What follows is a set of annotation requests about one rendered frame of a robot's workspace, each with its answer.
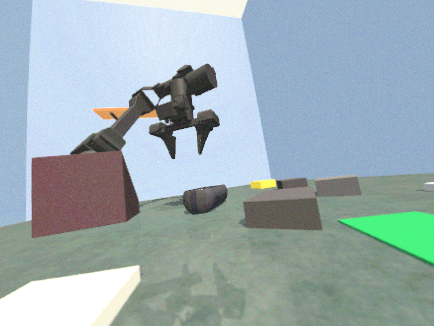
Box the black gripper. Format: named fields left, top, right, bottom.
left=148, top=95, right=220, bottom=159

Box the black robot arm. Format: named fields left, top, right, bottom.
left=70, top=63, right=218, bottom=154

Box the yellow rectangular block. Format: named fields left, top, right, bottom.
left=250, top=180, right=276, bottom=189

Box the white flat rectangular block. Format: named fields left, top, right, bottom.
left=423, top=182, right=434, bottom=192

